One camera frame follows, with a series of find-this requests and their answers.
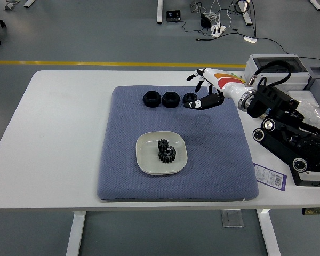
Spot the small grey box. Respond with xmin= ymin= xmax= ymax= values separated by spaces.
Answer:
xmin=306 ymin=66 xmax=320 ymax=94

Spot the blue-grey quilted mat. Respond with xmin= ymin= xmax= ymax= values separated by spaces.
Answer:
xmin=97 ymin=85 xmax=259 ymax=202

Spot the small black gear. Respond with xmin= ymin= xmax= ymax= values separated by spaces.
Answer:
xmin=157 ymin=138 xmax=171 ymax=151

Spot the large black hex nut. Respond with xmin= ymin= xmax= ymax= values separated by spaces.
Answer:
xmin=162 ymin=91 xmax=180 ymax=108
xmin=143 ymin=90 xmax=161 ymax=108

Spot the bag of clear plastic parts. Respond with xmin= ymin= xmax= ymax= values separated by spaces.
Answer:
xmin=297 ymin=99 xmax=320 ymax=134

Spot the large black gear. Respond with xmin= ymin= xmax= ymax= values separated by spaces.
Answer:
xmin=157 ymin=146 xmax=177 ymax=164

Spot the white table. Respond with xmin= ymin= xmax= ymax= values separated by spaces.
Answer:
xmin=0 ymin=70 xmax=320 ymax=256

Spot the small black hex nut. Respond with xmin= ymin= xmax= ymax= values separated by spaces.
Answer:
xmin=183 ymin=92 xmax=198 ymax=104

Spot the white square plate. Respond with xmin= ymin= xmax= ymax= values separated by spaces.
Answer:
xmin=135 ymin=130 xmax=188 ymax=176

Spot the flat white box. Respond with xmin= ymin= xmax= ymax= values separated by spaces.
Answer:
xmin=287 ymin=90 xmax=317 ymax=103

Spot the purple-edged label card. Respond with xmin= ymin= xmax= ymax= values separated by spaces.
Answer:
xmin=252 ymin=163 xmax=287 ymax=192

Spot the grey electrical enclosure box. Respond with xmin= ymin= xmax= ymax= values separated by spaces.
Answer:
xmin=245 ymin=53 xmax=311 ymax=91

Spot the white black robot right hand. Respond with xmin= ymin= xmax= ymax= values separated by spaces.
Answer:
xmin=183 ymin=67 xmax=248 ymax=110

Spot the white power strip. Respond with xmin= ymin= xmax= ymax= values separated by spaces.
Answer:
xmin=211 ymin=23 xmax=227 ymax=37

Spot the black power adapter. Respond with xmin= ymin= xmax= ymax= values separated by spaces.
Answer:
xmin=200 ymin=13 xmax=212 ymax=28

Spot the clear plastic floor plate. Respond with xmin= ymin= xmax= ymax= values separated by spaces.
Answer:
xmin=220 ymin=210 xmax=245 ymax=228

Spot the black handheld device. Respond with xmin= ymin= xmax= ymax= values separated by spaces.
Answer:
xmin=166 ymin=10 xmax=181 ymax=23

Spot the long black floor cable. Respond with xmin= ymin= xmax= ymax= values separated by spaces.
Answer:
xmin=255 ymin=37 xmax=320 ymax=67

